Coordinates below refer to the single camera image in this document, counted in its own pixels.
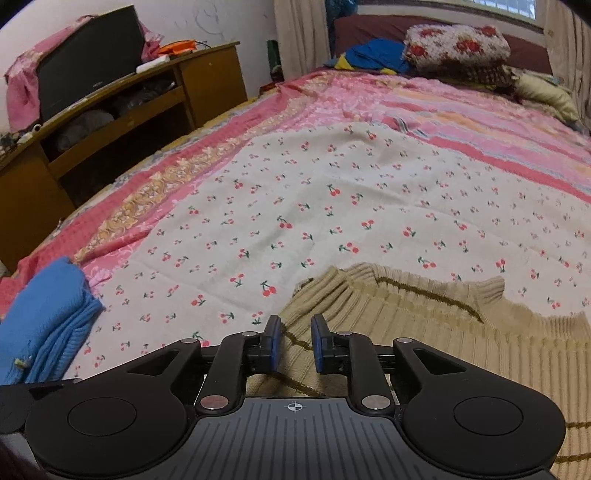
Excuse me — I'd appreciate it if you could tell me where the green bottle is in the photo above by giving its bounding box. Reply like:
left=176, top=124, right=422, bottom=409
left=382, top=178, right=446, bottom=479
left=266, top=39, right=283, bottom=83

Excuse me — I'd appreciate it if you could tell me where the dark red headboard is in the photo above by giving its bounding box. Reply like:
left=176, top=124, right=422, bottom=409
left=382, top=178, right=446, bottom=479
left=332, top=14, right=555, bottom=77

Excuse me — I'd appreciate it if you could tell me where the wooden cabinet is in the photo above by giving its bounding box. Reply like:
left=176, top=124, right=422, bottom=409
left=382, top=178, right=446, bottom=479
left=0, top=41, right=249, bottom=273

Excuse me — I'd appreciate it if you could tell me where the blue plastic bag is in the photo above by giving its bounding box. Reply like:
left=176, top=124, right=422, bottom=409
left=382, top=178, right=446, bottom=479
left=324, top=0, right=360, bottom=20

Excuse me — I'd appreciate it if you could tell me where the red floral pillow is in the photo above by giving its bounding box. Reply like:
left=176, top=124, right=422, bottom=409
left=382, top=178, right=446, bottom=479
left=403, top=23, right=511, bottom=79

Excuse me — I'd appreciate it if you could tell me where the blue and yellow clothing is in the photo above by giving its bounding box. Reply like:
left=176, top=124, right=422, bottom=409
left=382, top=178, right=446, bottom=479
left=323, top=38, right=414, bottom=75

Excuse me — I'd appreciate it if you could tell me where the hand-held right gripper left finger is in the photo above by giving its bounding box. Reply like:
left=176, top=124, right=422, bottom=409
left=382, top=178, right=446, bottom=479
left=124, top=315, right=281, bottom=414

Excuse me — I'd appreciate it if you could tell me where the white flat box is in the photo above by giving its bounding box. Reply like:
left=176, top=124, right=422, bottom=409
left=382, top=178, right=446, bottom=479
left=135, top=56, right=171, bottom=75

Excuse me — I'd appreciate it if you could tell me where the beige curtain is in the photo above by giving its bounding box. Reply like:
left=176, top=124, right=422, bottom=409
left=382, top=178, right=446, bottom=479
left=273, top=0, right=335, bottom=84

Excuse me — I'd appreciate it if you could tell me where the orange item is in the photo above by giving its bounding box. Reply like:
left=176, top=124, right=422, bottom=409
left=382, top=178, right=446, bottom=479
left=158, top=40, right=198, bottom=57

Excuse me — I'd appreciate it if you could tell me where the barred window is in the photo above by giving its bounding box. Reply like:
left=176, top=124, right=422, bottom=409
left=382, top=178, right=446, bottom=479
left=471, top=0, right=541, bottom=21

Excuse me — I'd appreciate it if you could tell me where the pink floral cover cloth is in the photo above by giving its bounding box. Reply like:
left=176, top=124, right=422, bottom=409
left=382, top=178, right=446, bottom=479
left=4, top=14, right=164, bottom=132

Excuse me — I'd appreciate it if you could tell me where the black television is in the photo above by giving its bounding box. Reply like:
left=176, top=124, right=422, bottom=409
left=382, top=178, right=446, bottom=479
left=36, top=4, right=146, bottom=124

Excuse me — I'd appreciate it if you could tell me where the beige striped knit sweater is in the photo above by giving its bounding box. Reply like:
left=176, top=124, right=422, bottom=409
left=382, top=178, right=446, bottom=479
left=247, top=262, right=591, bottom=480

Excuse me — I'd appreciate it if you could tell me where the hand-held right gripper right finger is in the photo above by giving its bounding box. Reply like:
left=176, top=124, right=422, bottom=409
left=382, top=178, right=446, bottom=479
left=311, top=315, right=467, bottom=412

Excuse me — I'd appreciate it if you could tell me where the blue knit sweater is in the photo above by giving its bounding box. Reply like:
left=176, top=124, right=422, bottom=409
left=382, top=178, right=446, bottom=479
left=0, top=257, right=103, bottom=386

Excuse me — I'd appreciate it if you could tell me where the pale green pillow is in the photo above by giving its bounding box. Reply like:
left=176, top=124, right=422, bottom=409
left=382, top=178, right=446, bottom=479
left=505, top=67, right=580, bottom=123

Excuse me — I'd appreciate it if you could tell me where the pink cherry print bed sheet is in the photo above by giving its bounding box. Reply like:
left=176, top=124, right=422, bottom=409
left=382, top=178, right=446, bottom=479
left=0, top=67, right=591, bottom=384

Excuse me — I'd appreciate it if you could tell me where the grey cloth bundle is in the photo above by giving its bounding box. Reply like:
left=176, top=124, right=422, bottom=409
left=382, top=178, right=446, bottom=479
left=54, top=110, right=117, bottom=151

